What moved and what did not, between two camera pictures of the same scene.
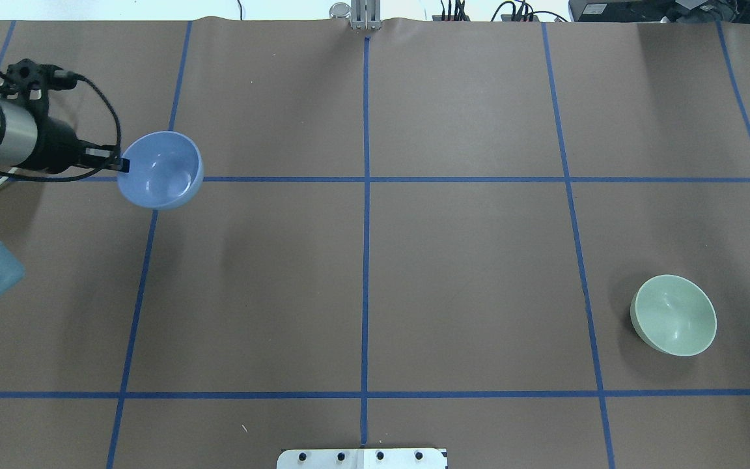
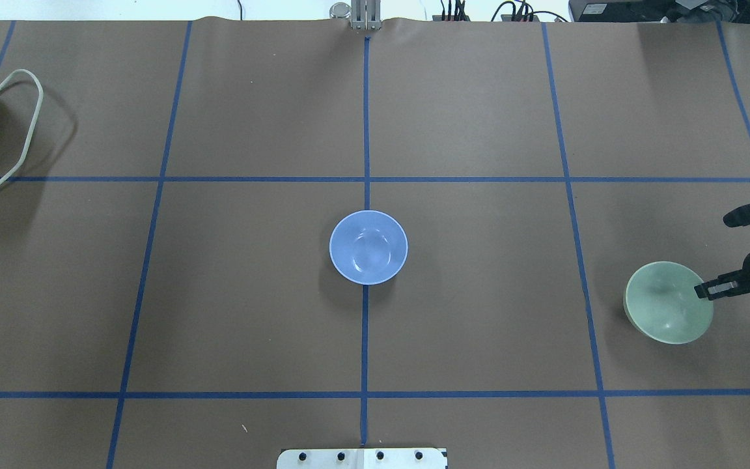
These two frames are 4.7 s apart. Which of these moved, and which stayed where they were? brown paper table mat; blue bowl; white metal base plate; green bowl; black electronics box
Moved: blue bowl; green bowl
Stayed: white metal base plate; black electronics box; brown paper table mat
